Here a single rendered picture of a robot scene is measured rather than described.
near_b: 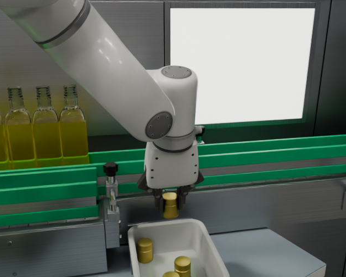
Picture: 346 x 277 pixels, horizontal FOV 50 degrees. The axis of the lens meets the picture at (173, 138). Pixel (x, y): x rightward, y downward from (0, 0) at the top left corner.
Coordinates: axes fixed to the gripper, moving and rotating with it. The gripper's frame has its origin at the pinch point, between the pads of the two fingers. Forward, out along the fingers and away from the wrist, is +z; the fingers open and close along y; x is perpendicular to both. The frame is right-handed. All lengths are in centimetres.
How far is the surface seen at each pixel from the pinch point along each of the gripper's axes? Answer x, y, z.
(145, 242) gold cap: 0.0, 5.2, 12.0
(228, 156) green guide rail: -13.4, -17.7, 1.1
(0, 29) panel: -38, 33, -24
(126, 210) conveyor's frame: -9.4, 8.2, 11.0
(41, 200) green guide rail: -4.8, 25.6, 0.2
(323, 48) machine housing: -37, -53, -16
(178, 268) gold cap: 9.1, -0.3, 10.3
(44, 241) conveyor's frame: -0.8, 26.0, 8.0
